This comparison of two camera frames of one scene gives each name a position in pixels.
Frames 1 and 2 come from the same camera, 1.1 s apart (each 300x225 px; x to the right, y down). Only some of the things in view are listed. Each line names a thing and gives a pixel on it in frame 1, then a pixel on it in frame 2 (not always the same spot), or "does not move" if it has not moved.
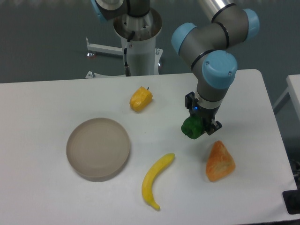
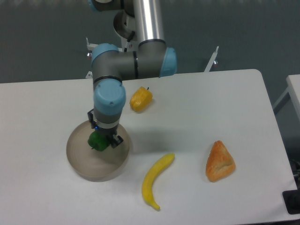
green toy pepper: x=193 y=126 → x=98 y=141
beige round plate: x=97 y=149 does not move
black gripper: x=207 y=115 → x=109 y=132
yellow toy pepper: x=140 y=98 does not move
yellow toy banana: x=147 y=183 does not move
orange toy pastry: x=221 y=163 does not move
